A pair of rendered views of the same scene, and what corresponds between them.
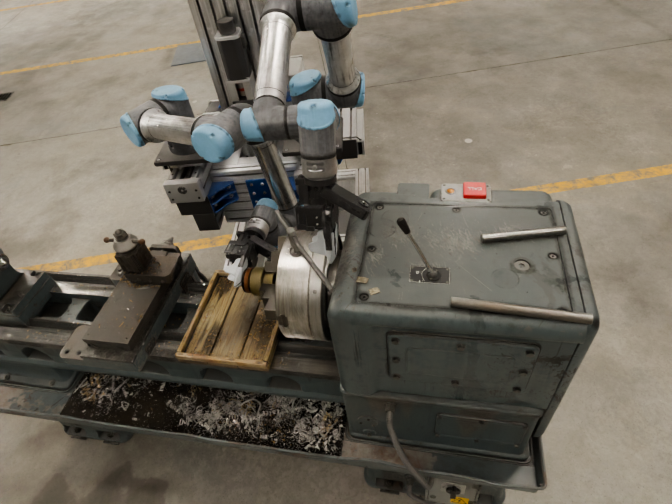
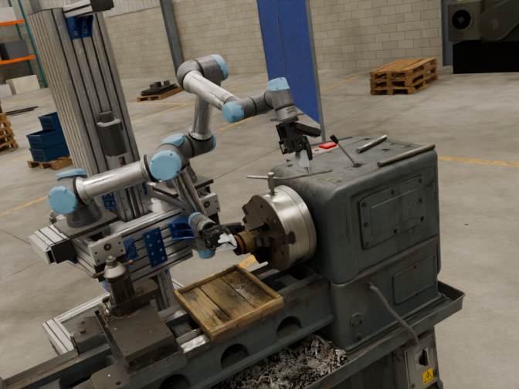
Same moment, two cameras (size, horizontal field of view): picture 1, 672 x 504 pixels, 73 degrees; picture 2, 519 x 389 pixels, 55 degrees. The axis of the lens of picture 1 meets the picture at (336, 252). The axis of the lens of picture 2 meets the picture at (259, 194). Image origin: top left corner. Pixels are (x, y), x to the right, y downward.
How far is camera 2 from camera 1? 141 cm
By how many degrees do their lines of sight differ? 43
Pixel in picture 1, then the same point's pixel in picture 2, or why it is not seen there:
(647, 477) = (486, 323)
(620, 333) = not seen: hidden behind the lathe
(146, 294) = (145, 312)
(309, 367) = (306, 290)
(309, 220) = (295, 144)
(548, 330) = (423, 157)
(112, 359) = (163, 358)
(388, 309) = (356, 178)
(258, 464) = not seen: outside the picture
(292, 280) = (285, 205)
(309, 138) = (284, 94)
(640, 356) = not seen: hidden behind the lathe
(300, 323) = (302, 233)
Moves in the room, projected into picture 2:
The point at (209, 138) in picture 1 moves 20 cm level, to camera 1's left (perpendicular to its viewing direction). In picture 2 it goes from (169, 157) to (125, 174)
